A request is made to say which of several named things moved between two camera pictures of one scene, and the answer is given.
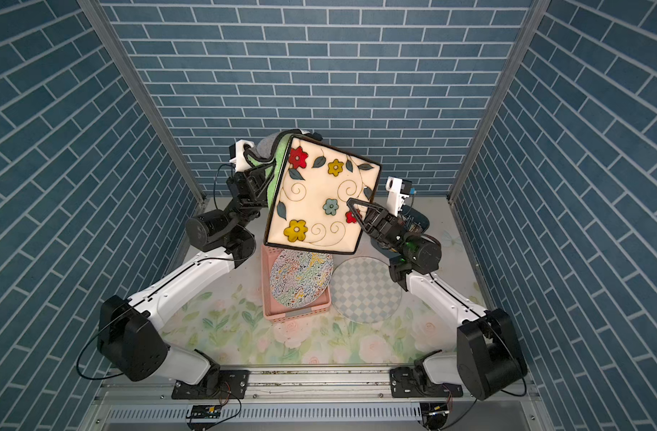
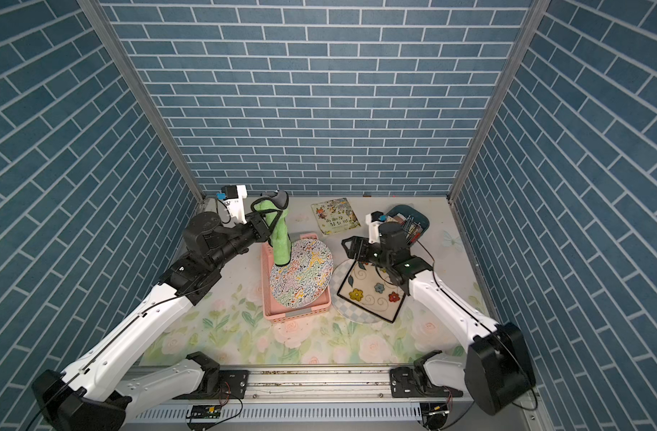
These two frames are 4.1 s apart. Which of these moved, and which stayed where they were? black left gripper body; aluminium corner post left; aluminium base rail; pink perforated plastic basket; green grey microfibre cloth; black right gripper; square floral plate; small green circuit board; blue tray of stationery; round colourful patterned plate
Moved: green grey microfibre cloth; black left gripper body; black right gripper; square floral plate
Stayed: blue tray of stationery; pink perforated plastic basket; round colourful patterned plate; small green circuit board; aluminium corner post left; aluminium base rail
